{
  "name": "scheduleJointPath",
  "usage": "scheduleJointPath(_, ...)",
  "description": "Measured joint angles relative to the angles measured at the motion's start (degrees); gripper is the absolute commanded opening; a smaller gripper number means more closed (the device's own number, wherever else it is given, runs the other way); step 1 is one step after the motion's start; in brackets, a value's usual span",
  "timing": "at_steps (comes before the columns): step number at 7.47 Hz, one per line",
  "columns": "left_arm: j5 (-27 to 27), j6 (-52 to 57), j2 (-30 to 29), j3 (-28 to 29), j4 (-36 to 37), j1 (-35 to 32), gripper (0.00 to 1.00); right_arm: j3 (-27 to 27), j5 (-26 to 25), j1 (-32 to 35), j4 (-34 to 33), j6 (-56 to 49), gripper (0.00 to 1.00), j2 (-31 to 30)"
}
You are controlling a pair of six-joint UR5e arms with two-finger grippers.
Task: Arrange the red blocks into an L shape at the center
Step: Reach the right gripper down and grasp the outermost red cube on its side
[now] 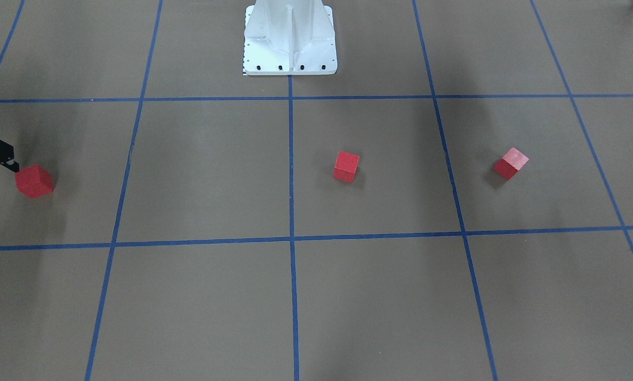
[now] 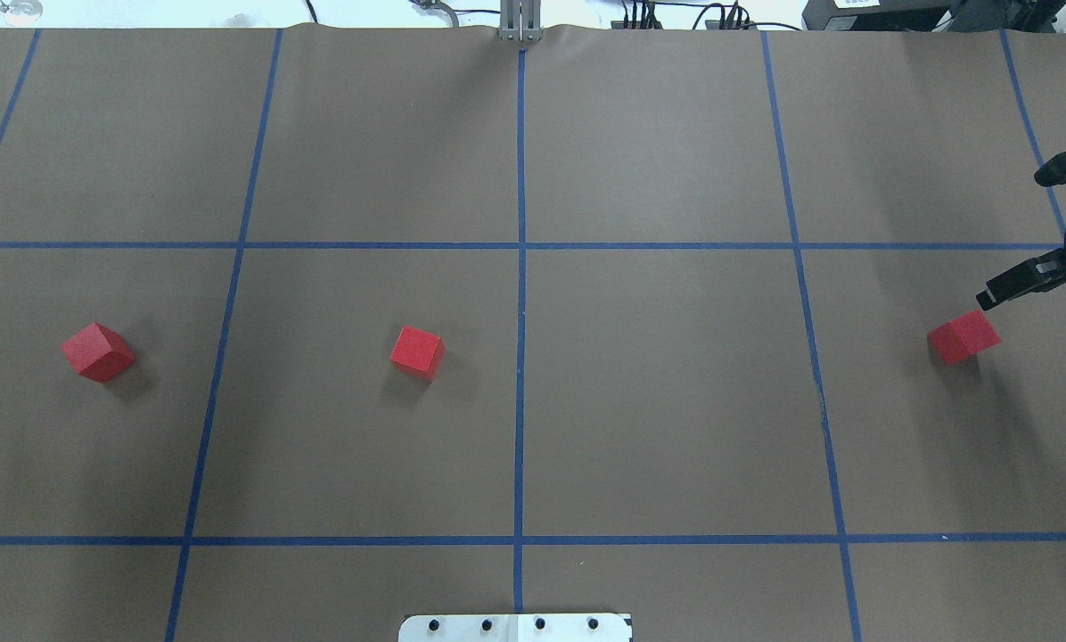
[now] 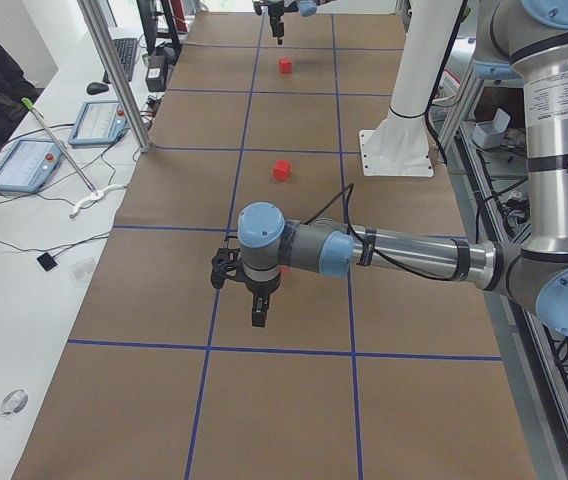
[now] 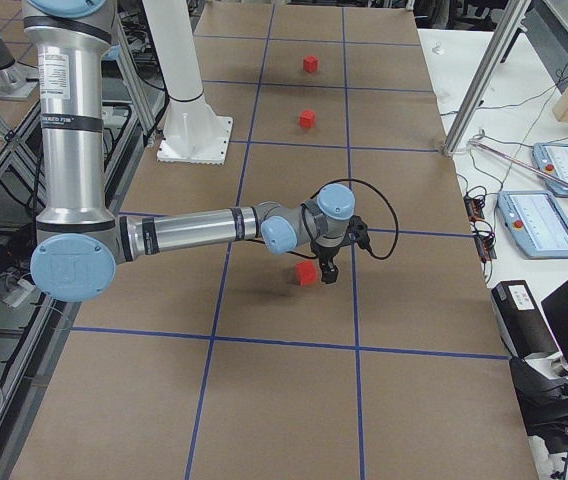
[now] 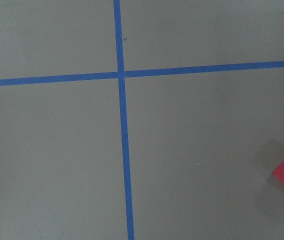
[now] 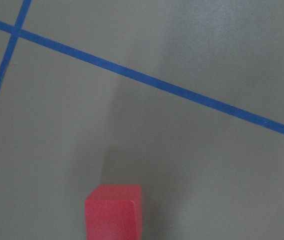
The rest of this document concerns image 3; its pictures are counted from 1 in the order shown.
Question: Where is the black keyboard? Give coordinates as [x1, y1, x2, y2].
[112, 37, 138, 81]

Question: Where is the aluminium frame post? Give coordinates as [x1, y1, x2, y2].
[77, 0, 151, 153]

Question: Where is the clear tape piece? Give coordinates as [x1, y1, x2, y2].
[0, 389, 29, 417]

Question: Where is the white camera stand pedestal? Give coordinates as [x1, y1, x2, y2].
[359, 0, 466, 178]

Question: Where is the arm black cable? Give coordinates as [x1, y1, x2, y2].
[303, 182, 460, 281]

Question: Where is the red block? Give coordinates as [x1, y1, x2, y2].
[278, 57, 293, 75]
[272, 159, 292, 182]

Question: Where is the near blue teach pendant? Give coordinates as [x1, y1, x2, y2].
[0, 139, 62, 194]

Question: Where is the far blue teach pendant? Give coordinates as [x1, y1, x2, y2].
[68, 101, 128, 148]

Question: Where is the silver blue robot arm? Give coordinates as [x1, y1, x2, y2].
[211, 1, 568, 336]
[255, 0, 326, 45]

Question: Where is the small black square puck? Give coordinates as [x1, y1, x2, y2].
[36, 252, 58, 272]

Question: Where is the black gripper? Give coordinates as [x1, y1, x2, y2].
[266, 0, 285, 45]
[246, 277, 280, 327]

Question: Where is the blue teach pendant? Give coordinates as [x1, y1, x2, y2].
[0, 139, 62, 194]
[68, 101, 128, 148]

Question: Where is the metal rod green tip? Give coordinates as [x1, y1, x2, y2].
[21, 97, 128, 221]

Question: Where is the black box with label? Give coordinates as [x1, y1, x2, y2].
[145, 55, 168, 92]

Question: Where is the black computer monitor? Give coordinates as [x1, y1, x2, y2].
[136, 0, 162, 56]

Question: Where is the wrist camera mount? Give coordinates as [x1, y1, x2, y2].
[210, 247, 246, 290]

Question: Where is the black computer mouse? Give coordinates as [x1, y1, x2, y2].
[86, 82, 109, 95]

